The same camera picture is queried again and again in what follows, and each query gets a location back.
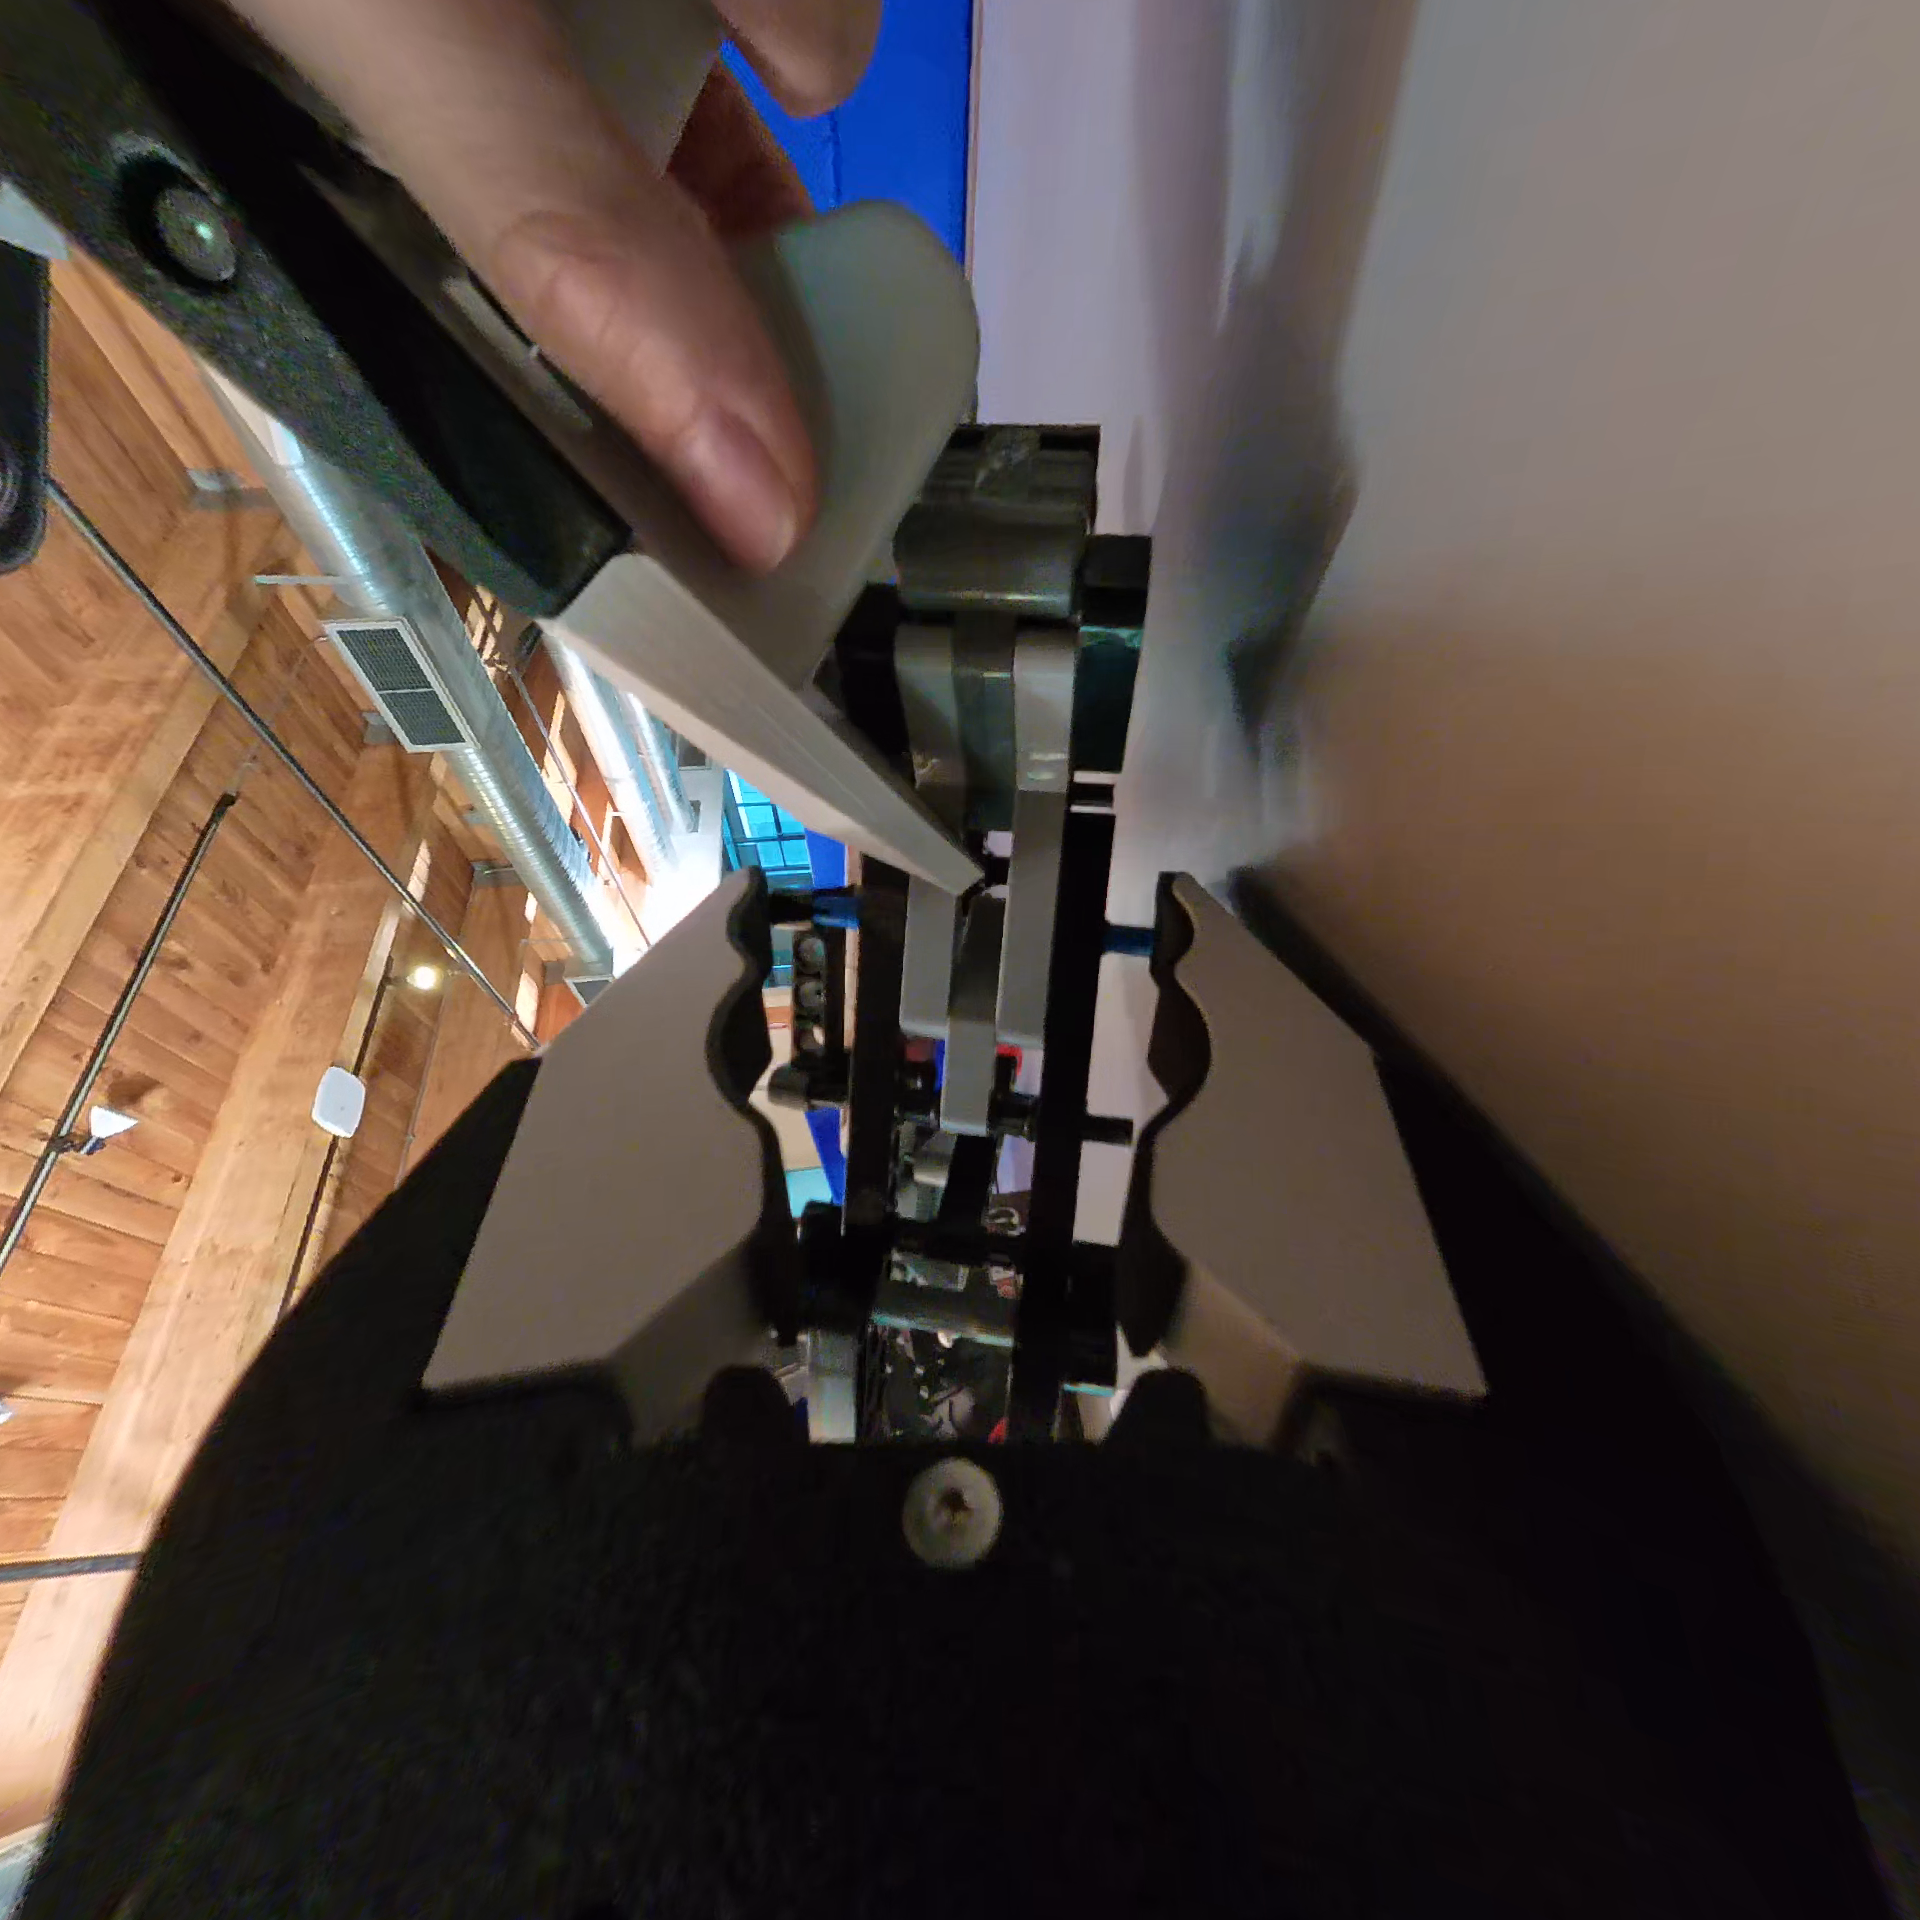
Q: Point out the small blue storage bin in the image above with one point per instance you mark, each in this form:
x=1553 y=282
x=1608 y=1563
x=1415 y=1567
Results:
x=884 y=107

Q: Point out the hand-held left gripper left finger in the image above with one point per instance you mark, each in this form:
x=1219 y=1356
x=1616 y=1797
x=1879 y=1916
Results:
x=616 y=1186

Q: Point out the grey red toy truck model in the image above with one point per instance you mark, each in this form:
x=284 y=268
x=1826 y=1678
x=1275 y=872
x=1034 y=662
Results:
x=989 y=839

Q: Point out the white ceiling access point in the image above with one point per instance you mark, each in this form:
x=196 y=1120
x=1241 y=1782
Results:
x=339 y=1102

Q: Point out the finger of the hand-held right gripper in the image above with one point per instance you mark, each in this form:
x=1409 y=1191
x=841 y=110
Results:
x=780 y=750

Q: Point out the silver ventilation duct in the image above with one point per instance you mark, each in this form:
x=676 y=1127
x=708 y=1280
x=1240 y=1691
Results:
x=451 y=704

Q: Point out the grey desk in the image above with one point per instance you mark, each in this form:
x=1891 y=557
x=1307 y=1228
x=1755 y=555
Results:
x=1575 y=750

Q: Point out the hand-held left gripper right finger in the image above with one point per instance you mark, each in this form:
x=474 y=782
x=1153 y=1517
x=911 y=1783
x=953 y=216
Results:
x=1306 y=1186

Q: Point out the person's right hand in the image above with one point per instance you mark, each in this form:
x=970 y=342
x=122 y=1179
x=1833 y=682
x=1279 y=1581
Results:
x=570 y=224

